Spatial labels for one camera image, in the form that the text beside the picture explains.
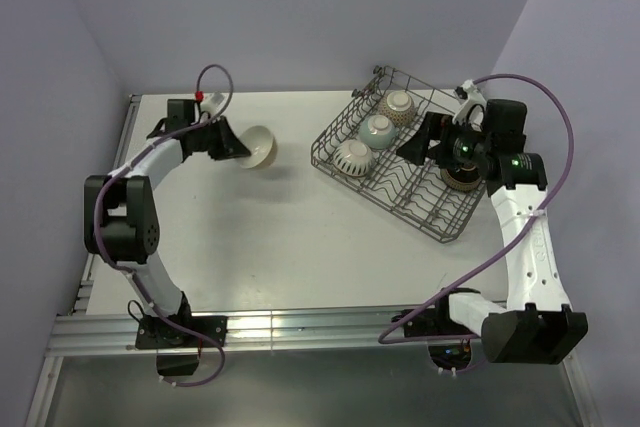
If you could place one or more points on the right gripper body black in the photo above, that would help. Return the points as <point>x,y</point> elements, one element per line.
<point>460,145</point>

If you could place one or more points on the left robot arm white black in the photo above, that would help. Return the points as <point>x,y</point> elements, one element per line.
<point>121,224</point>

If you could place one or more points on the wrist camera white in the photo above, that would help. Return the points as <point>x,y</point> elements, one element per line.
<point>209,104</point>
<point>472,103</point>

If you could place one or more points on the aluminium rail frame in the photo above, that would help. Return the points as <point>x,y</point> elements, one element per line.
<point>295,330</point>

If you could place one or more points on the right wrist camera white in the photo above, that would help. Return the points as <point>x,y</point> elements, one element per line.
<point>472,103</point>

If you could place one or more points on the brown beige bowl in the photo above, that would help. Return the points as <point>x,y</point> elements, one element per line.
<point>464,179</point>

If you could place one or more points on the grey wire dish rack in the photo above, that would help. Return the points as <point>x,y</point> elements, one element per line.
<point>417,195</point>

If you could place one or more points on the plain white bowl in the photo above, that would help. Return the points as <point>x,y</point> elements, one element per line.
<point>262,145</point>

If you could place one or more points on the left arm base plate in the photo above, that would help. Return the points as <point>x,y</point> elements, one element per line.
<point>215,329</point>

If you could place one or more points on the light green bowl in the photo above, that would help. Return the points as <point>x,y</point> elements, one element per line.
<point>377,131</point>

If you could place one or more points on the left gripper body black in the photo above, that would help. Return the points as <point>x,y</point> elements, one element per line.
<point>201,138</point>

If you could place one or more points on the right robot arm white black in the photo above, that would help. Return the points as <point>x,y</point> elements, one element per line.
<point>538,324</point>

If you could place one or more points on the red patterned bowl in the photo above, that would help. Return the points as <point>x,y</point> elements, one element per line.
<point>398,107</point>

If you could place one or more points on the white bowl striped outside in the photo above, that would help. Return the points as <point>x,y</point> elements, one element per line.
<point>353,158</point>

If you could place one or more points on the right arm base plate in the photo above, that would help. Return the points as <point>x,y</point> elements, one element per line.
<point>428,324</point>

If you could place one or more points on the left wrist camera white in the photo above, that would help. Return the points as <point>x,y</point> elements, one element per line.
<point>209,104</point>

